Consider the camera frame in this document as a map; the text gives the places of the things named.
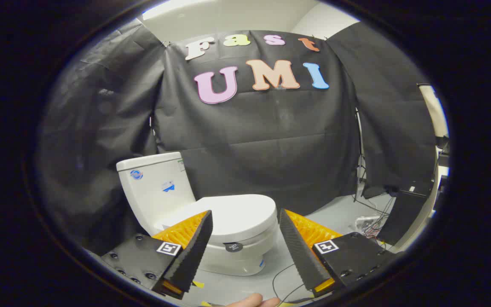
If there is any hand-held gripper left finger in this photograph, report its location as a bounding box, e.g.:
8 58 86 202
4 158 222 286
101 210 214 300

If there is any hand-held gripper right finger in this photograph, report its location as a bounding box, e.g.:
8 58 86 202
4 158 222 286
279 208 404 298

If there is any white toilet lid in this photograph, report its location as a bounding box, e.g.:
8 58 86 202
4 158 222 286
156 194 278 244

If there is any white toilet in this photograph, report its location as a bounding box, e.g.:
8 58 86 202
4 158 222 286
116 152 279 277

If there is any thin metal stand pole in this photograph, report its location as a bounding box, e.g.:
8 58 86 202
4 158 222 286
355 109 366 202

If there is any black box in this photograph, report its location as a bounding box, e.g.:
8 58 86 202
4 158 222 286
377 179 436 246

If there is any black backdrop cloth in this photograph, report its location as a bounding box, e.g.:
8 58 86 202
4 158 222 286
37 19 438 256

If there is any black floor cable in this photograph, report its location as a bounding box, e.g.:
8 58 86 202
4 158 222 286
272 264 314 304

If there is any tangled cable bundle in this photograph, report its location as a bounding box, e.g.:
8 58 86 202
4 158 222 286
351 194 396 246

